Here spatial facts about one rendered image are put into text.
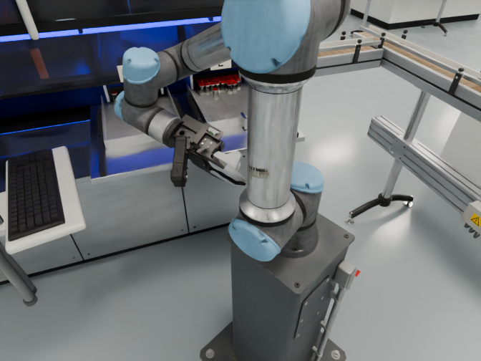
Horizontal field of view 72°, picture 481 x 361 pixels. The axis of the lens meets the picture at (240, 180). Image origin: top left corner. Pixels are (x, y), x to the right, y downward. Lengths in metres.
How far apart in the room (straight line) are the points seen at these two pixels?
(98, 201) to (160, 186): 0.28
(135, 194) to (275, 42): 1.28
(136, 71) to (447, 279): 1.80
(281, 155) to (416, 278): 1.54
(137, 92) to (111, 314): 1.25
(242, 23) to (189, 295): 1.47
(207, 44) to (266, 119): 0.27
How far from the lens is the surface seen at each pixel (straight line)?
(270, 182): 0.59
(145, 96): 0.78
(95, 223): 1.73
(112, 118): 1.33
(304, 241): 0.86
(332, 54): 1.76
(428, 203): 2.47
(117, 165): 1.08
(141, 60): 0.74
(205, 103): 1.35
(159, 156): 1.07
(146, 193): 1.62
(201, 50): 0.75
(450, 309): 1.97
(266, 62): 0.44
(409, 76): 1.80
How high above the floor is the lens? 1.49
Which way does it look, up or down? 40 degrees down
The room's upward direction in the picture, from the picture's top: straight up
